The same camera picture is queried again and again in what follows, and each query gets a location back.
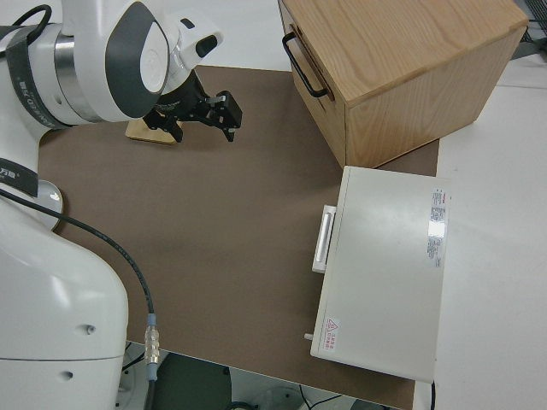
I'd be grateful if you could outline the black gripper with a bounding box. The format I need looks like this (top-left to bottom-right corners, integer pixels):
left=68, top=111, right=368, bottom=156
left=144, top=69, right=244, bottom=144

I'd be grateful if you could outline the gray plate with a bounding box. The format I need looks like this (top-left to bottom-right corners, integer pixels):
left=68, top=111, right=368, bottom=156
left=37, top=179, right=67, bottom=228

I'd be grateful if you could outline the wooden mug rack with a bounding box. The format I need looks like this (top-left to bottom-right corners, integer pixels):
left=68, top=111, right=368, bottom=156
left=124, top=118, right=183, bottom=148

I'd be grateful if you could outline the brown table mat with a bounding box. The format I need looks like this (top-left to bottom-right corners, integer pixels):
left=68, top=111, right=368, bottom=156
left=36, top=64, right=441, bottom=410

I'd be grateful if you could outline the light wooden drawer cabinet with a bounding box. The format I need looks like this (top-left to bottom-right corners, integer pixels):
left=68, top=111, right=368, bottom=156
left=277, top=0, right=530, bottom=170

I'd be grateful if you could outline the white toaster oven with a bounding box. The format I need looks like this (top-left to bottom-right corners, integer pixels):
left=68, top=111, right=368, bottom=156
left=303, top=165, right=453, bottom=383

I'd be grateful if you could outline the black background equipment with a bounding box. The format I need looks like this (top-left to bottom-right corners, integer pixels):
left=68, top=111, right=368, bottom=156
left=522, top=0, right=547, bottom=44

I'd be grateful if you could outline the black cabinet drawer handle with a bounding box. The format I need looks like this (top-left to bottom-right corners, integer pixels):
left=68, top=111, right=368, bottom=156
left=281, top=32, right=331, bottom=99

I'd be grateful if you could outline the black velcro strap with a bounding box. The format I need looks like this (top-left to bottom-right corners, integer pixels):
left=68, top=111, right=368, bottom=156
left=3, top=26, right=61, bottom=130
left=0, top=156, right=40, bottom=198

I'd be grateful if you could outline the white oven door handle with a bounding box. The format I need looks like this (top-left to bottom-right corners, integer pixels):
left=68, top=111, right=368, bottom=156
left=311, top=204, right=338, bottom=274

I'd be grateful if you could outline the black robot cable with connector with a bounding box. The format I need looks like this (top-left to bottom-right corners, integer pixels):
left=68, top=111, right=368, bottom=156
left=0, top=3, right=162, bottom=410

